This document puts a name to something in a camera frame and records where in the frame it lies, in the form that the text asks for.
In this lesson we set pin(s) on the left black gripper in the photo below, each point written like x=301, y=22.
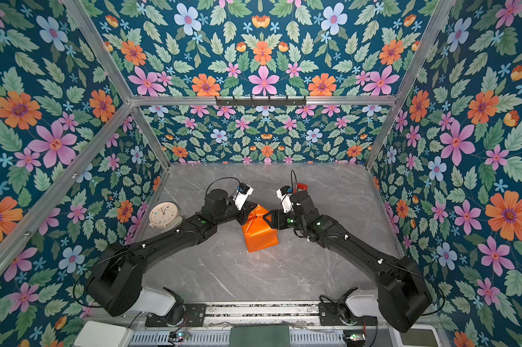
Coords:
x=244, y=210

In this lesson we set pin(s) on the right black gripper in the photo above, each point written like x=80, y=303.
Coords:
x=279, y=218

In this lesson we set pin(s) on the yellow wrapping paper sheet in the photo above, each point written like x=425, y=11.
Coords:
x=257, y=232

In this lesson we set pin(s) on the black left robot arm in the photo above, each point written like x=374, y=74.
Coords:
x=115, y=283

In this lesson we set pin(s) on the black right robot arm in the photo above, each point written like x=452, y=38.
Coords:
x=402, y=294

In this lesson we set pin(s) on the green centre box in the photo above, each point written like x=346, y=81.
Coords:
x=260, y=336

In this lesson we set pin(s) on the white box bottom left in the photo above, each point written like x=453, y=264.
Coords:
x=99, y=334

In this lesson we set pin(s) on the red tape dispenser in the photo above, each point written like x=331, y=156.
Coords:
x=298, y=187

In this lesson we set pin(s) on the round white analog clock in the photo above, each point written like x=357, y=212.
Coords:
x=165, y=216

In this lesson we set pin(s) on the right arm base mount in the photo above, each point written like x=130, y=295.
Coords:
x=335, y=312

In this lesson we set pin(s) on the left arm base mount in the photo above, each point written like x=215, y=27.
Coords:
x=180, y=314

